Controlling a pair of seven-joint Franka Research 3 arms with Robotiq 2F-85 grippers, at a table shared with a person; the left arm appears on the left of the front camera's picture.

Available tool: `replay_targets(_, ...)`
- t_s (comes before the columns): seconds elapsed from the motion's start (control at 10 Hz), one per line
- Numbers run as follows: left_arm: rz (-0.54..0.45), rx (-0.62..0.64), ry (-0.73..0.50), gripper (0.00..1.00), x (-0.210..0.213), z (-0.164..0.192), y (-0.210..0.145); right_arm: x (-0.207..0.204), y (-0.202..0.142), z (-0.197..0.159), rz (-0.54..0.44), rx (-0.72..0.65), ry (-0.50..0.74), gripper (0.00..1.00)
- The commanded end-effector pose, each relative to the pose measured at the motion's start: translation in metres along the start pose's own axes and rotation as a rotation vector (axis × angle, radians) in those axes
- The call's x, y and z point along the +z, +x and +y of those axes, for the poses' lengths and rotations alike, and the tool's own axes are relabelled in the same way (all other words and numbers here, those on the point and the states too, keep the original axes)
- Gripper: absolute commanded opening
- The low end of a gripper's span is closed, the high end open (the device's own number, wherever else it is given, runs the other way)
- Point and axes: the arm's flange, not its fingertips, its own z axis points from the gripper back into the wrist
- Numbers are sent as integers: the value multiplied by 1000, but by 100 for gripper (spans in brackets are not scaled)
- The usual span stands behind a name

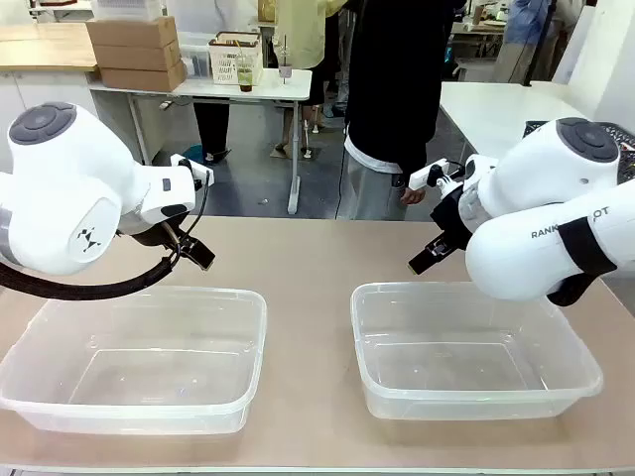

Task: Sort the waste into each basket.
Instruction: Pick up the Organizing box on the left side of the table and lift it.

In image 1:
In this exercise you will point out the white side table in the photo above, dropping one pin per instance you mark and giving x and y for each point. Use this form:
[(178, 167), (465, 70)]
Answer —
[(491, 114)]

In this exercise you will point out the person in black top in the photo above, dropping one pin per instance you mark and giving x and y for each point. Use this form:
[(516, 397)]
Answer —
[(392, 89)]

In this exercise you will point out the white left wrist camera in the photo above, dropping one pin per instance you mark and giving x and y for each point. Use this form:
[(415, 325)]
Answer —
[(196, 171)]

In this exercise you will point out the brown cardboard box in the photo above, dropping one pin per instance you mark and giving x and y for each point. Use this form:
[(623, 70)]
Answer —
[(136, 55), (131, 32), (141, 78)]

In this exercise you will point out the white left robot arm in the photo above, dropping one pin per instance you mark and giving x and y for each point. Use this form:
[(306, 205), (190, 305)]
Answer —
[(64, 198)]

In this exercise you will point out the wooden counter top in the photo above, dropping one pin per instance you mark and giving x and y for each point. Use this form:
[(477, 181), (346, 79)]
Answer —
[(44, 47)]

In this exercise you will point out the clear plastic bin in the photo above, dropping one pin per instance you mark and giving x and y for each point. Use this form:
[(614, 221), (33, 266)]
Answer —
[(134, 357), (471, 347)]

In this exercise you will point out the person in white shirt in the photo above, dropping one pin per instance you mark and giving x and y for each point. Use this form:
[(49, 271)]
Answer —
[(211, 124)]

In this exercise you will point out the person in blue top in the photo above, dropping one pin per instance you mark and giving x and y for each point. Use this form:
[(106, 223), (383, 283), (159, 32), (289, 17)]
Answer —
[(526, 35)]

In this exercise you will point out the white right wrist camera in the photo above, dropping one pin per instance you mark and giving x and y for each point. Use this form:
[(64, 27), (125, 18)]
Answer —
[(429, 174)]

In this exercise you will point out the white standing desk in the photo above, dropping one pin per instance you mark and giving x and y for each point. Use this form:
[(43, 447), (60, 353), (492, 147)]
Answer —
[(278, 89)]

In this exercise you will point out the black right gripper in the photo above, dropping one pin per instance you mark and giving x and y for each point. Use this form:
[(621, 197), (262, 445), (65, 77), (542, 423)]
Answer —
[(451, 218)]

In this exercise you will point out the clear plastic storage drawer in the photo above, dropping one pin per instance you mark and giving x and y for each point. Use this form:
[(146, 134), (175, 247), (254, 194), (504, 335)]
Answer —
[(196, 54)]

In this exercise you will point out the person's left hand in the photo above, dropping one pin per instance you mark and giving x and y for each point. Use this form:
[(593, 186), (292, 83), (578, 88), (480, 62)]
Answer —
[(413, 196)]

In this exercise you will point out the white slotted plastic basket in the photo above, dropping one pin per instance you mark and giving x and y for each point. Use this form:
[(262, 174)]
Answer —
[(233, 47)]

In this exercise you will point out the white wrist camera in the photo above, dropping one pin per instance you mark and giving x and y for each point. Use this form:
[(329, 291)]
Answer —
[(196, 171), (429, 174)]

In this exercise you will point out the stemmed glass with pink drink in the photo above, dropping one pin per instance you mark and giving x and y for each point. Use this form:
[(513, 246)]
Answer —
[(285, 67)]

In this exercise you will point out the plastic cup with green drink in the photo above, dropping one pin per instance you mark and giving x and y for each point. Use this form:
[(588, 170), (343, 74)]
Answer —
[(245, 74)]

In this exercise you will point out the person in yellow shirt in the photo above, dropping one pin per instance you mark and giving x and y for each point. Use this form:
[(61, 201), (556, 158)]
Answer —
[(302, 35)]

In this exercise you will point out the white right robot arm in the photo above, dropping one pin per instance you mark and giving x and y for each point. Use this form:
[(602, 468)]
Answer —
[(541, 198)]

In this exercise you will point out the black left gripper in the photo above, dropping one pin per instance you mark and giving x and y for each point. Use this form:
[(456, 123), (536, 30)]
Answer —
[(168, 235)]

